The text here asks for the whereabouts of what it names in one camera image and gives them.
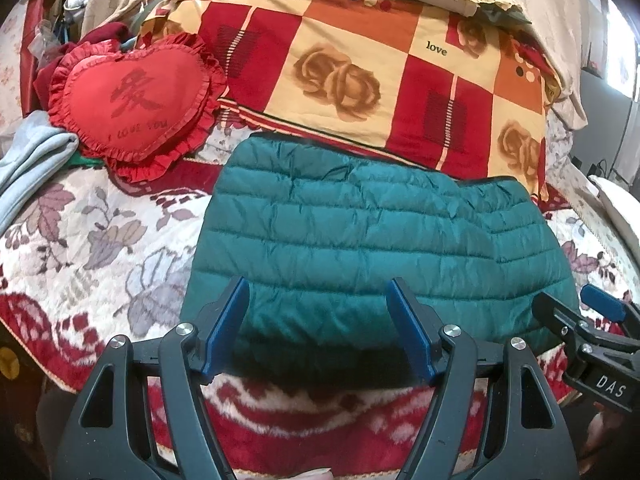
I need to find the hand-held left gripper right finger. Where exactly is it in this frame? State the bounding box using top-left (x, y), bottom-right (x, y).
top-left (387, 277), bottom-right (578, 480)

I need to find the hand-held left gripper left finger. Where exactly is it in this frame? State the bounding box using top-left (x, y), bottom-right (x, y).
top-left (57, 275), bottom-right (251, 480)

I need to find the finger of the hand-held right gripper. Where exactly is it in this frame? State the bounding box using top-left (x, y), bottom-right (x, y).
top-left (581, 283), bottom-right (640, 341)
top-left (531, 291), bottom-right (603, 361)

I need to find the green quilted puffer jacket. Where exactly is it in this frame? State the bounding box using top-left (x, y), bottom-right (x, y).
top-left (181, 132), bottom-right (581, 386)

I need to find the person's right hand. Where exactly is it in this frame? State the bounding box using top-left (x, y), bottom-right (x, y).
top-left (586, 401), bottom-right (623, 467)

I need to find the white cloth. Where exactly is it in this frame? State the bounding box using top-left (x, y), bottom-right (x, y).
top-left (587, 174), bottom-right (640, 246)

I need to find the red and white floral blanket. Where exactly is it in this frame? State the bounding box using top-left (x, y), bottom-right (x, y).
top-left (0, 157), bottom-right (640, 480)

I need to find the pale floral bed sheet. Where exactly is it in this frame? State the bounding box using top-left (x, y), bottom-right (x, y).
top-left (192, 119), bottom-right (261, 162)

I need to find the red heart-shaped ruffled pillow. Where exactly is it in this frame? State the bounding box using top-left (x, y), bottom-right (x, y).
top-left (47, 32), bottom-right (228, 184)

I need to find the light grey garment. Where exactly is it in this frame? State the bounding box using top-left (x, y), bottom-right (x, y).
top-left (0, 110), bottom-right (81, 236)

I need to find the red checkered rose-print quilt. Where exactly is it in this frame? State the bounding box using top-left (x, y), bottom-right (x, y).
top-left (137, 0), bottom-right (565, 202)

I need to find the beige curtain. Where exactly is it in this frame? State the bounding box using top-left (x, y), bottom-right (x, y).
top-left (470, 0), bottom-right (608, 131)

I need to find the dark red garment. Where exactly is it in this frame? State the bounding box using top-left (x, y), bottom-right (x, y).
top-left (32, 22), bottom-right (137, 111)

